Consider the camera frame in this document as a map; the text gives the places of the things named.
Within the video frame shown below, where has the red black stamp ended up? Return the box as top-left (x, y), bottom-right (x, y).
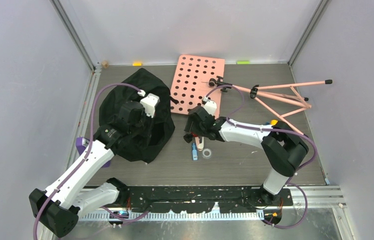
top-left (183, 133), bottom-right (195, 143)

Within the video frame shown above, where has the black student backpack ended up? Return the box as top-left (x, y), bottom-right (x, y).
top-left (93, 68), bottom-right (175, 163)

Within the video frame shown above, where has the pink small stapler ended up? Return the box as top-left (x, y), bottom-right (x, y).
top-left (195, 136), bottom-right (204, 151)

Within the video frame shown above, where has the blue small clip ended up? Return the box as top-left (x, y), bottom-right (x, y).
top-left (192, 143), bottom-right (198, 161)

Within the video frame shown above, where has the clear tape roll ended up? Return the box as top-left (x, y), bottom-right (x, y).
top-left (202, 148), bottom-right (212, 159)

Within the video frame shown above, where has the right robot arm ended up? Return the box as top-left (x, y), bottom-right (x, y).
top-left (184, 106), bottom-right (309, 205)

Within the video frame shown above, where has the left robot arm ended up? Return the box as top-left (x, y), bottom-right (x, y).
top-left (29, 95), bottom-right (159, 239)

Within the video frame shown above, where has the pink perforated music stand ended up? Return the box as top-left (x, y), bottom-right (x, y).
top-left (170, 54), bottom-right (332, 133)

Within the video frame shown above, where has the purple ball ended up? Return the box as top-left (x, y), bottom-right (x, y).
top-left (74, 137), bottom-right (114, 169)

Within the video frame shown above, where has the green tape marker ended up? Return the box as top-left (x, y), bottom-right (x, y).
top-left (236, 60), bottom-right (250, 65)

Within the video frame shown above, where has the toy block car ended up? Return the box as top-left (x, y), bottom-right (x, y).
top-left (265, 119), bottom-right (278, 126)

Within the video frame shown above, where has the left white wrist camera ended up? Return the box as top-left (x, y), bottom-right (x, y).
top-left (138, 90), bottom-right (160, 118)

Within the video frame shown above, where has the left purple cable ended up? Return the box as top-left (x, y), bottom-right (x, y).
top-left (33, 83), bottom-right (144, 240)

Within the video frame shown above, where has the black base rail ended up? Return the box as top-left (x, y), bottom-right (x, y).
top-left (116, 186), bottom-right (293, 214)

